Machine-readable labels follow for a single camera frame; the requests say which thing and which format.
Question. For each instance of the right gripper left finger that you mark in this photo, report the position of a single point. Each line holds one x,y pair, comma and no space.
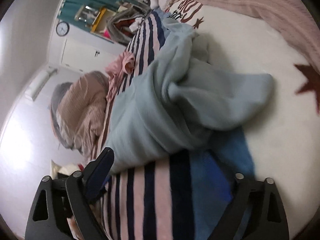
57,199

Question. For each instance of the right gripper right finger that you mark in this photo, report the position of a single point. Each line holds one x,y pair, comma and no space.
255,212

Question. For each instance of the light blue shirt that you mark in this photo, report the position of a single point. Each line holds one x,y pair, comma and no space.
179,100

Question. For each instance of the pile of folded clothes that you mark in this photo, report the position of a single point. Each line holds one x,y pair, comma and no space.
57,171

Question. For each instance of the pink striped duvet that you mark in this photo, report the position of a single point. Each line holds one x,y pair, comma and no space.
77,111

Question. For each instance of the striped plush blanket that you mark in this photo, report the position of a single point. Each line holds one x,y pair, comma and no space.
183,195

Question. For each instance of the air conditioner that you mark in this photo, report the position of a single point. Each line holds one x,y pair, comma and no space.
38,83

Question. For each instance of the white door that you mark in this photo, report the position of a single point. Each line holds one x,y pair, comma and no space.
83,57

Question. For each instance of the pink garment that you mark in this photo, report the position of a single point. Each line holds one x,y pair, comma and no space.
124,64

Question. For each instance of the yellow shelf unit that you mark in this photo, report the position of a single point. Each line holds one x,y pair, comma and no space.
99,26

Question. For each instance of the glass display case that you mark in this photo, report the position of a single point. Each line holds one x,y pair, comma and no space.
86,14

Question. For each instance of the teal curtain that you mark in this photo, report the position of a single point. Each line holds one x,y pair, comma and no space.
69,8

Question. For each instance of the long pink pillow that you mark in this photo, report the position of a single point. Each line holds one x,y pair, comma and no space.
289,17

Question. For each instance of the round wall clock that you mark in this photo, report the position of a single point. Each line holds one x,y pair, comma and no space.
62,29

